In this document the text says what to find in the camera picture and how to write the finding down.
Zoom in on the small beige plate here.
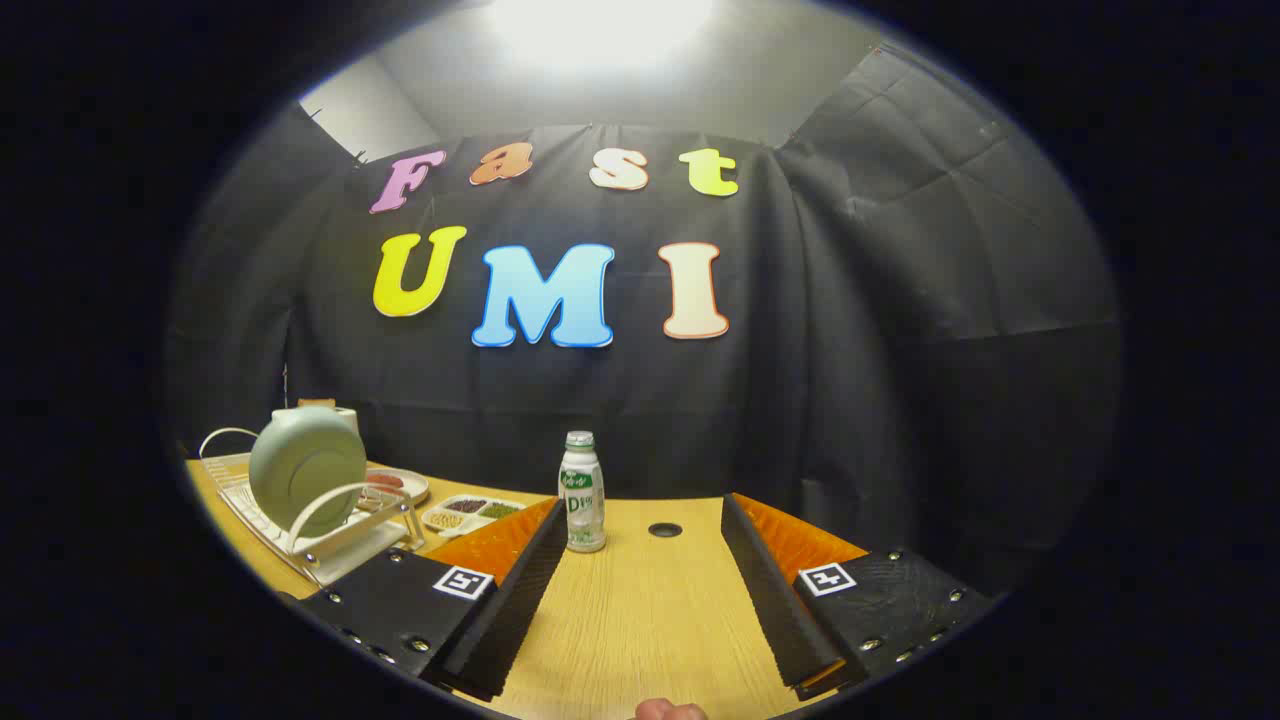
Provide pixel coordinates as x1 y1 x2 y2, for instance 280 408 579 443
365 466 431 509

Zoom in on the white toaster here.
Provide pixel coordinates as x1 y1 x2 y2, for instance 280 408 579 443
297 398 361 441

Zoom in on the white divided tray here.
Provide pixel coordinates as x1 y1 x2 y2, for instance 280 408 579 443
421 494 528 538

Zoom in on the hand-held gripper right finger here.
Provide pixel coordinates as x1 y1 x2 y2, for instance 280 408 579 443
720 492 1001 701

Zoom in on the white wire dish rack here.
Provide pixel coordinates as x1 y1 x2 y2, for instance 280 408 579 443
198 427 426 588

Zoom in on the black backdrop cloth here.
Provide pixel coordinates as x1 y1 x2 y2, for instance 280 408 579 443
165 45 1126 601

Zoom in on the pale green plate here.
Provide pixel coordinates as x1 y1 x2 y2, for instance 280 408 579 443
248 405 368 531

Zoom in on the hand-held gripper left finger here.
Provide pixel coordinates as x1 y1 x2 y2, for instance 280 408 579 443
298 497 569 703

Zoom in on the white green-label drink bottle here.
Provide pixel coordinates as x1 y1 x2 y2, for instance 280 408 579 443
558 431 608 554

